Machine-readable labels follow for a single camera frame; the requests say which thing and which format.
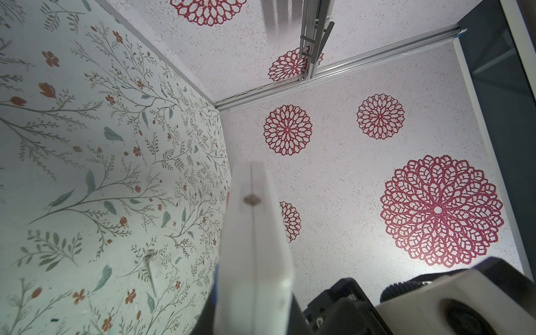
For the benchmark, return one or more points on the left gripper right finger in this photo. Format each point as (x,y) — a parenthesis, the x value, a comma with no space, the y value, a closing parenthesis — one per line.
(274,267)

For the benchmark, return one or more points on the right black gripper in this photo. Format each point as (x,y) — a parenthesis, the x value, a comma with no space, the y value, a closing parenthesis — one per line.
(345,309)

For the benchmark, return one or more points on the dark grey wall shelf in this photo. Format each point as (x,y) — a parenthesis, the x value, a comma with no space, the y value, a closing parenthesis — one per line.
(317,24)

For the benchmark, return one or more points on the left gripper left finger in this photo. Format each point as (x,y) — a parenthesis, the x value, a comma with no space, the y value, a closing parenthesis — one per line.
(234,283)

